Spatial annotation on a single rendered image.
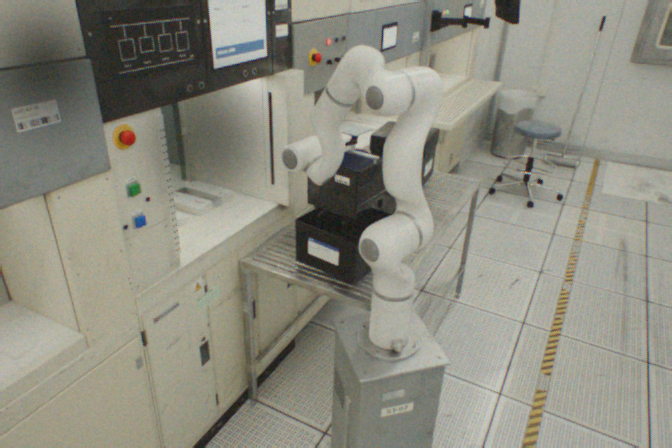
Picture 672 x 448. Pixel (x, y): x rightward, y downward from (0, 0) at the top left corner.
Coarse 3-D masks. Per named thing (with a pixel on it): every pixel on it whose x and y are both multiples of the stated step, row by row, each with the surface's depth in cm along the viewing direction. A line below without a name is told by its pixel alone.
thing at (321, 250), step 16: (320, 208) 198; (304, 224) 184; (320, 224) 202; (336, 224) 212; (352, 224) 207; (368, 224) 202; (304, 240) 188; (320, 240) 182; (336, 240) 178; (352, 240) 206; (304, 256) 191; (320, 256) 185; (336, 256) 180; (352, 256) 176; (336, 272) 184; (352, 272) 179; (368, 272) 188
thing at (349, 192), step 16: (352, 128) 174; (368, 128) 175; (336, 176) 172; (352, 176) 168; (368, 176) 173; (320, 192) 179; (336, 192) 175; (352, 192) 170; (368, 192) 176; (384, 192) 186; (336, 208) 177; (352, 208) 173; (368, 208) 190
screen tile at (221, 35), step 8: (216, 8) 153; (224, 8) 156; (216, 16) 154; (224, 16) 157; (232, 16) 160; (232, 24) 161; (216, 32) 156; (224, 32) 159; (232, 32) 162; (216, 40) 156; (224, 40) 160; (232, 40) 163
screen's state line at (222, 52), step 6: (246, 42) 169; (252, 42) 172; (258, 42) 175; (216, 48) 157; (222, 48) 160; (228, 48) 162; (234, 48) 165; (240, 48) 167; (246, 48) 170; (252, 48) 173; (258, 48) 175; (264, 48) 178; (216, 54) 158; (222, 54) 160; (228, 54) 163; (234, 54) 165
